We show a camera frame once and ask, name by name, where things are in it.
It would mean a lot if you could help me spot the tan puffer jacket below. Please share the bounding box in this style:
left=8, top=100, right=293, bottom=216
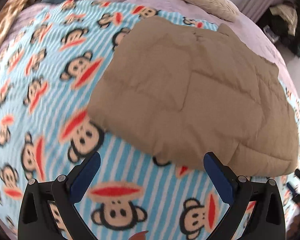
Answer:
left=87, top=16, right=299, bottom=177

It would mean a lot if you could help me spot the dark clothes pile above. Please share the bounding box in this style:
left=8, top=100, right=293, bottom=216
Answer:
left=257, top=0, right=300, bottom=57

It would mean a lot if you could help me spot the monkey print blue blanket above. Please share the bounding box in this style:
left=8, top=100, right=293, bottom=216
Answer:
left=0, top=0, right=300, bottom=239

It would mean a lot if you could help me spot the lilac bed sheet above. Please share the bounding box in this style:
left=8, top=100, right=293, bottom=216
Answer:
left=0, top=0, right=298, bottom=96

